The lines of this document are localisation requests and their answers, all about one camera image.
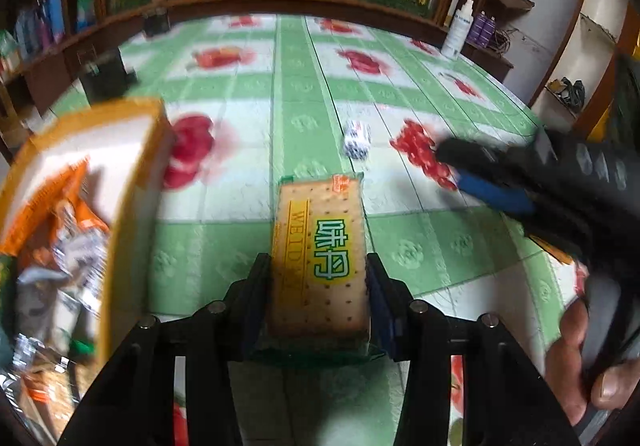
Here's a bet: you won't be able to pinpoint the orange snack packet oval logo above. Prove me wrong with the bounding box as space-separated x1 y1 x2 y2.
0 161 111 257

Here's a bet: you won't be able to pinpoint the light blue thermos jug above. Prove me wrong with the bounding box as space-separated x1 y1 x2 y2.
15 8 38 56

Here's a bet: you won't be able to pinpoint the tangled cables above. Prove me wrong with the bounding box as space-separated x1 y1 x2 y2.
490 28 516 59

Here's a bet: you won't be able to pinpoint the small silver foil packet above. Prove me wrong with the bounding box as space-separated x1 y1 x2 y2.
0 333 66 407

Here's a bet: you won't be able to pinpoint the white spray bottle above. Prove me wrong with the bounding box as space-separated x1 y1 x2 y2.
441 0 475 60

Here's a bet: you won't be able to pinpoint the small black holder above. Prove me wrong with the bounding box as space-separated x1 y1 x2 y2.
142 6 172 37

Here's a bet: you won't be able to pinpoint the yellow-edged cardboard box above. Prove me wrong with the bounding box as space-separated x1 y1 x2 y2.
0 97 176 446

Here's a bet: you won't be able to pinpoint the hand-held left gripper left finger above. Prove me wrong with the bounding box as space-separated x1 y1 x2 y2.
60 252 273 446

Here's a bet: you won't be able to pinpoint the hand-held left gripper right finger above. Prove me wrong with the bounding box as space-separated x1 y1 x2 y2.
366 252 581 446

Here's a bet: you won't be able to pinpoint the white blue snack packet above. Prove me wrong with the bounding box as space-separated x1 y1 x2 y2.
50 226 108 321

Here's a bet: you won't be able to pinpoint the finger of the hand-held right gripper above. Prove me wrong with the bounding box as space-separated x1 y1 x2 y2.
456 168 541 219
435 137 516 169

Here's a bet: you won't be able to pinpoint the dark shoes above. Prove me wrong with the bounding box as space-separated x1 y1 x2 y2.
545 76 586 114

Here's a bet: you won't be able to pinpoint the person's right hand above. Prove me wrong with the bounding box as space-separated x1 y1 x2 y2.
544 298 640 427

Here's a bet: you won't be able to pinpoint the black white candy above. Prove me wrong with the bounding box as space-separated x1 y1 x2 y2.
341 120 373 161

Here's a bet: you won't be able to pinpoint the cracker packet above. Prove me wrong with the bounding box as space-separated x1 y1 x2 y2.
250 172 388 367

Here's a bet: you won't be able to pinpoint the brown snack packet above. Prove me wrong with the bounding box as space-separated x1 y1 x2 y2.
20 366 81 427

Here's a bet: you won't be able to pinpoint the blue thermos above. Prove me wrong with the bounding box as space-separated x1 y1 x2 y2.
46 0 66 44

